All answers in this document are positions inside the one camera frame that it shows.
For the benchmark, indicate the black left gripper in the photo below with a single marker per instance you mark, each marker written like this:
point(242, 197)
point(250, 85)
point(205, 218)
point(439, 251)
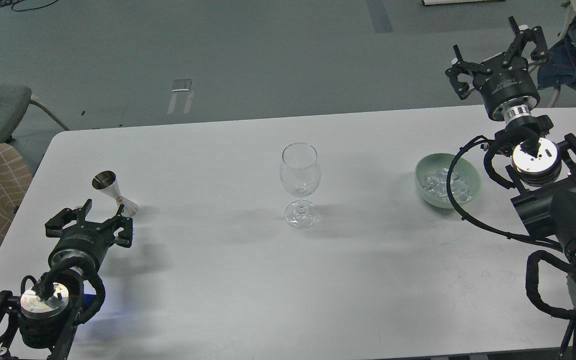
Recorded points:
point(88, 240)

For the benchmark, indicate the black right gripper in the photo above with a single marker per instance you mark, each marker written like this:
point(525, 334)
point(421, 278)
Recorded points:
point(502, 82)

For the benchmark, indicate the steel double jigger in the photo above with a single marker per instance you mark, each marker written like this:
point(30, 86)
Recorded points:
point(106, 182)

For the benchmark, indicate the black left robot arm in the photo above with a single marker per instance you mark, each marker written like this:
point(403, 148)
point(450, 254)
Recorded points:
point(49, 309)

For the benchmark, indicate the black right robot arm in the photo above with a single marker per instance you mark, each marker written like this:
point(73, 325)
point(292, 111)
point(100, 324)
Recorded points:
point(521, 157)

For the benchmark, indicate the ice cubes pile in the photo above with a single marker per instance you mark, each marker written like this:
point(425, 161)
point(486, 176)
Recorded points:
point(435, 184)

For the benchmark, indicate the clear wine glass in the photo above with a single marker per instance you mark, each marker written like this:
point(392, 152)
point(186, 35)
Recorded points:
point(300, 176)

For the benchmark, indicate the green bowl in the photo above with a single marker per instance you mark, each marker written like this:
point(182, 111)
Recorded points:
point(436, 161)

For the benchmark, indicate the metal floor plate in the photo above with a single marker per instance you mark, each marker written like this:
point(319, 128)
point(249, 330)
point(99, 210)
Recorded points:
point(181, 85)

